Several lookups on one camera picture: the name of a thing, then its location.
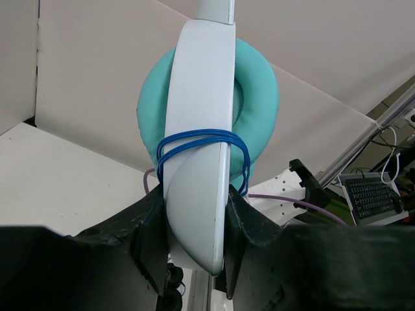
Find large black wired headphones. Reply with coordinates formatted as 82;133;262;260
156;262;185;311

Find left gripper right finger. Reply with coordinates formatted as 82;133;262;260
225;187;414;310

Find blue headphone cable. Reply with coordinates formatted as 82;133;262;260
156;128;251;198

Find white cable background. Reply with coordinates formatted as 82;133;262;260
370;126;414;185

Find teal cat ear headphones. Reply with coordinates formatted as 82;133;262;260
137;1;279;275

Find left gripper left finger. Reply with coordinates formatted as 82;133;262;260
1;186;168;310

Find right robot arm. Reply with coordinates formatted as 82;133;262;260
247;159;331;226

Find black keyboard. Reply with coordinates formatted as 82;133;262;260
338;172;409;226

